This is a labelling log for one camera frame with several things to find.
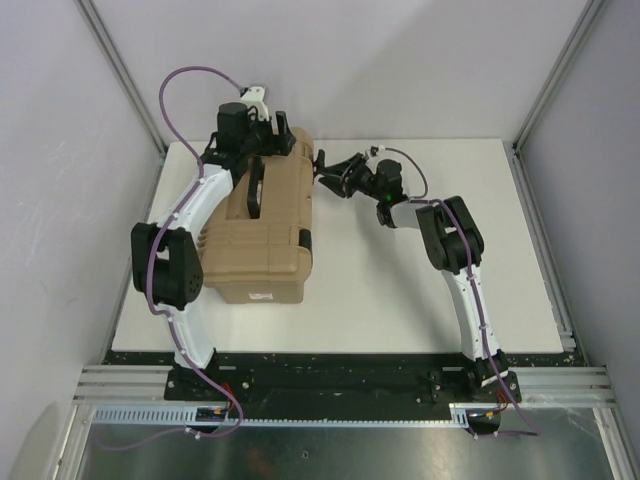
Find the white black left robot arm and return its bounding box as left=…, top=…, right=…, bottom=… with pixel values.
left=131, top=102, right=296, bottom=400

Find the aluminium frame post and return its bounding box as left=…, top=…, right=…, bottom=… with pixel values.
left=73, top=0, right=168, bottom=158
left=511, top=0, right=610, bottom=154

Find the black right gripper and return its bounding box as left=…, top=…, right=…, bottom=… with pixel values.
left=318, top=153, right=385, bottom=202

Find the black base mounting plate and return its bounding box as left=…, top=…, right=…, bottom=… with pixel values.
left=164, top=351, right=524, bottom=424

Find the right aluminium frame post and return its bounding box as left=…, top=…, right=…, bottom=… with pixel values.
left=511, top=0, right=610, bottom=154

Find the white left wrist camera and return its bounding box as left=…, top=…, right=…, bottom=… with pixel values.
left=240, top=85, right=270, bottom=121

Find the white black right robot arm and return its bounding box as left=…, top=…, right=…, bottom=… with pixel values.
left=314, top=146, right=509, bottom=401

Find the grey slotted cable duct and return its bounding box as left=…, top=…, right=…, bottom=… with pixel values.
left=93, top=403, right=499, bottom=428

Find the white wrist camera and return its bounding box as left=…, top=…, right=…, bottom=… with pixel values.
left=240, top=85, right=270, bottom=121
left=365, top=145, right=386, bottom=160

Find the left aluminium frame post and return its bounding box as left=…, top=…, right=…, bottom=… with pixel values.
left=73, top=0, right=168, bottom=158

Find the tan plastic toolbox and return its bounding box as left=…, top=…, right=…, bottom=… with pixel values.
left=197, top=127, right=314, bottom=304

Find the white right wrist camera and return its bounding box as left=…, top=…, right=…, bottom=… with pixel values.
left=365, top=145, right=386, bottom=160

